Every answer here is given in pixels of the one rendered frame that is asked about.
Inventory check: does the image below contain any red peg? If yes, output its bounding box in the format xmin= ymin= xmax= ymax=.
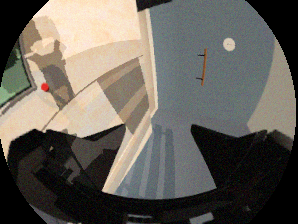
xmin=41 ymin=83 xmax=49 ymax=92

